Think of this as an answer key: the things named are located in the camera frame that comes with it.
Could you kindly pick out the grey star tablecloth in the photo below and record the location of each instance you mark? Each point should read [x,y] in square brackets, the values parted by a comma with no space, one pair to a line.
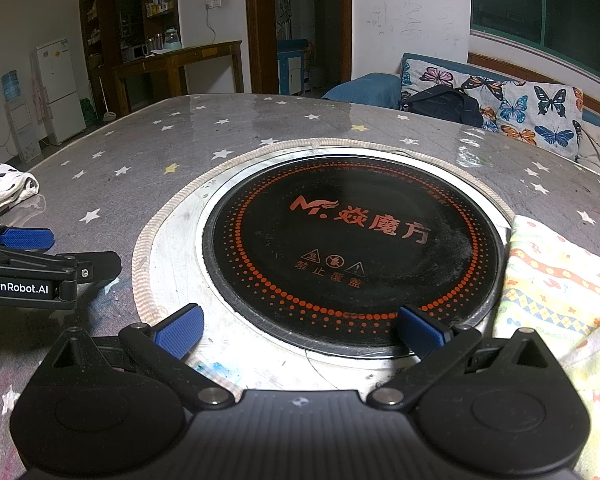
[130,150]

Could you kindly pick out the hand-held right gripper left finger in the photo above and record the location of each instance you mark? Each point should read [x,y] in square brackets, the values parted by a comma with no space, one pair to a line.
[182,330]

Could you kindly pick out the wooden door frame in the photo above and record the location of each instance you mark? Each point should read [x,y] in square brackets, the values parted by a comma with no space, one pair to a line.
[347,20]

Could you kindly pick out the white microwave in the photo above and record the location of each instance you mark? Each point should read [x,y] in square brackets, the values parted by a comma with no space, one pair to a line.
[135,52]

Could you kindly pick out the white water dispenser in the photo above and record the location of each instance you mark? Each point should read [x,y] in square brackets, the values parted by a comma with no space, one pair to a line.
[22,127]

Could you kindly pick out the butterfly print blanket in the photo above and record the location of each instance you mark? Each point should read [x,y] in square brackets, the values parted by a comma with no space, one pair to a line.
[520,105]

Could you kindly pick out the white broom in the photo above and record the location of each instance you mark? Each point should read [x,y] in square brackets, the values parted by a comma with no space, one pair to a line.
[105,102]

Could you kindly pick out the metal canister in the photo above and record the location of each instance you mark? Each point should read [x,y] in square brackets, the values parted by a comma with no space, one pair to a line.
[155,43]

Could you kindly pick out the blue water bottle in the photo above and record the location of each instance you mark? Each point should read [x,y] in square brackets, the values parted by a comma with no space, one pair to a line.
[11,84]

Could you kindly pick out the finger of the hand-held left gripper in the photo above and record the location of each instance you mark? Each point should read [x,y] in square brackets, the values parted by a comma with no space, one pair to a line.
[25,238]
[100,266]

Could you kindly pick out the wooden shelf cabinet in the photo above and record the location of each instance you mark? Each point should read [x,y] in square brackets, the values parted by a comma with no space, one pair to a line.
[130,10]

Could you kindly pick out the blue sofa cushion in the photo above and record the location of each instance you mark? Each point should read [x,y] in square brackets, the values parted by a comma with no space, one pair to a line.
[365,89]

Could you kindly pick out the colourful patterned garment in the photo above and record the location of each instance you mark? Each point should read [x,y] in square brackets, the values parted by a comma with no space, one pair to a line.
[555,280]

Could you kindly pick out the wooden side table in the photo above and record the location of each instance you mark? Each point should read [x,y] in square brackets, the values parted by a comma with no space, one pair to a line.
[180,57]

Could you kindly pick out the wall socket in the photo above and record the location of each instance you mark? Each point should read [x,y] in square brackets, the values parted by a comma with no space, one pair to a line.
[213,3]

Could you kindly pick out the clear glass kettle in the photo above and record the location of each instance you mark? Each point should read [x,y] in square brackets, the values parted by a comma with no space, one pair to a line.
[172,39]

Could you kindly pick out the white refrigerator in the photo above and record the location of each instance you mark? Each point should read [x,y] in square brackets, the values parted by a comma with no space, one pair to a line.
[60,90]

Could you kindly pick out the blue and white cabinet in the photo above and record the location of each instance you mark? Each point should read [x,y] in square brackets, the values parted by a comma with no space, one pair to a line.
[290,67]

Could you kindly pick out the black round induction cooktop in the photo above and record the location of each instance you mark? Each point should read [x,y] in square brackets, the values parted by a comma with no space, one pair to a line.
[350,255]

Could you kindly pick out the white polka dot garment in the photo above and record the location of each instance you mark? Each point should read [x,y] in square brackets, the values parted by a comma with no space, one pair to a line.
[2,187]

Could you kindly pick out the pink hanging cloth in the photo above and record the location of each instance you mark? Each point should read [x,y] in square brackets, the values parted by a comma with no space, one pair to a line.
[40,95]

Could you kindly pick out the black backpack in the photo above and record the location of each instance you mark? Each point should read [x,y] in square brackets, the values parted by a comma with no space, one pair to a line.
[445,105]

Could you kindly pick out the green framed window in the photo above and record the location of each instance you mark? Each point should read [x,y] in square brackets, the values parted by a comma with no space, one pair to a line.
[545,10]

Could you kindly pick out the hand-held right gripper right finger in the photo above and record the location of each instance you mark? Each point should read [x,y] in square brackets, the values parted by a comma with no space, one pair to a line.
[420,334]

